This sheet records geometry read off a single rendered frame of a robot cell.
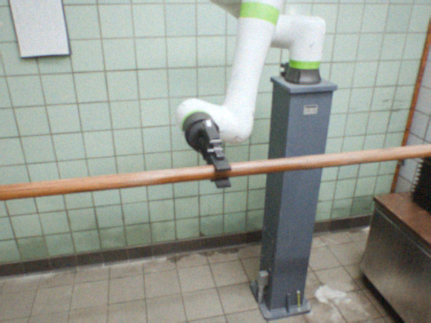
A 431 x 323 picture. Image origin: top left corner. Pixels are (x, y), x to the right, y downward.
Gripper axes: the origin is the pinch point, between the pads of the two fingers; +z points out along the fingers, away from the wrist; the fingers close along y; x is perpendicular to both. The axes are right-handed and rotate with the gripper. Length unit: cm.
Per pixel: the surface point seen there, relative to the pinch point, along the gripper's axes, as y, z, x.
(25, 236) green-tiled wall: 94, -119, 86
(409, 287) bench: 90, -36, -99
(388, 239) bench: 78, -57, -99
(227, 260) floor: 120, -106, -30
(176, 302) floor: 120, -78, 5
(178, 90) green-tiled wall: 15, -121, -6
